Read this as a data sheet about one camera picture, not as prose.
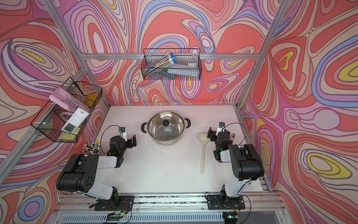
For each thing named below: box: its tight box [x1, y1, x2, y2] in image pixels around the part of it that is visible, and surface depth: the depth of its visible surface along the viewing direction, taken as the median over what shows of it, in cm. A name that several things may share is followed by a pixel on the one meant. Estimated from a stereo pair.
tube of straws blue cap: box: [144, 52, 177, 78], surface depth 81 cm
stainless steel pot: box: [140, 111, 192, 147], surface depth 98 cm
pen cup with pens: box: [82, 138, 102, 155], surface depth 78 cm
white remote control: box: [61, 107, 90, 134], surface depth 70 cm
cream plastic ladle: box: [197, 132, 211, 175], surface depth 97 cm
